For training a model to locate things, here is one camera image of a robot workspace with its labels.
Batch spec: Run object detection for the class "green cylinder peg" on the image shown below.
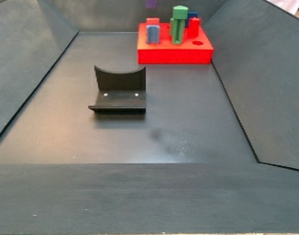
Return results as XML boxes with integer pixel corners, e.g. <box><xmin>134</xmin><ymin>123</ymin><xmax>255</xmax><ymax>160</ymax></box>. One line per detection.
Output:
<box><xmin>170</xmin><ymin>17</ymin><xmax>174</xmax><ymax>37</ymax></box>

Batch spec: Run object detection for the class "light blue notched peg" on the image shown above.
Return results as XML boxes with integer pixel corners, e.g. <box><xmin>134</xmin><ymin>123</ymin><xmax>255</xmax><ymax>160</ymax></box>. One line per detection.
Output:
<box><xmin>146</xmin><ymin>25</ymin><xmax>161</xmax><ymax>44</ymax></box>

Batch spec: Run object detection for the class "red foam peg board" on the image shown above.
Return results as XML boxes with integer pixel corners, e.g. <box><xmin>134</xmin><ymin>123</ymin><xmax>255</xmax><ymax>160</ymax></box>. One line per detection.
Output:
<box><xmin>137</xmin><ymin>21</ymin><xmax>215</xmax><ymax>65</ymax></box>

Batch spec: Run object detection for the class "pink rectangular peg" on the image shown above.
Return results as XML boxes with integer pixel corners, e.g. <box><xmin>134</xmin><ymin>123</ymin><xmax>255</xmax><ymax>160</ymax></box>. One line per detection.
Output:
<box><xmin>146</xmin><ymin>17</ymin><xmax>159</xmax><ymax>25</ymax></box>

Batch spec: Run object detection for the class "green triangular tall peg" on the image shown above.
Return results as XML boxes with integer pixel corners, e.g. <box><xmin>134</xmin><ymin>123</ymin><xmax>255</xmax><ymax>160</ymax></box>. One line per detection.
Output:
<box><xmin>173</xmin><ymin>6</ymin><xmax>189</xmax><ymax>44</ymax></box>

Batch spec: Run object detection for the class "black curved plastic stand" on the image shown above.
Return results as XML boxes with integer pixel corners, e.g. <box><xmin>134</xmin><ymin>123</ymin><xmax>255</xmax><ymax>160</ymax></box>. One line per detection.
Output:
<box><xmin>89</xmin><ymin>67</ymin><xmax>146</xmax><ymax>113</ymax></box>

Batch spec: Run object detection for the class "dark blue rounded peg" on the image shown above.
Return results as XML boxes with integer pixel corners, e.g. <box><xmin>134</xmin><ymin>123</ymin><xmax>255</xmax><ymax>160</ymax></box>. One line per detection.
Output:
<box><xmin>186</xmin><ymin>11</ymin><xmax>199</xmax><ymax>28</ymax></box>

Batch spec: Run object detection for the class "red star peg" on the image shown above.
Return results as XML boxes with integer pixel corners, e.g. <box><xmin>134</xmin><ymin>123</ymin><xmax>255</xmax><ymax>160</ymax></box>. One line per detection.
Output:
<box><xmin>187</xmin><ymin>17</ymin><xmax>202</xmax><ymax>39</ymax></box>

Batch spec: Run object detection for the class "purple rectangular block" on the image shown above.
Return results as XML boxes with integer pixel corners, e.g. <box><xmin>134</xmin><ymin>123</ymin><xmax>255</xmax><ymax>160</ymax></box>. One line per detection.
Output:
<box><xmin>146</xmin><ymin>0</ymin><xmax>158</xmax><ymax>8</ymax></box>

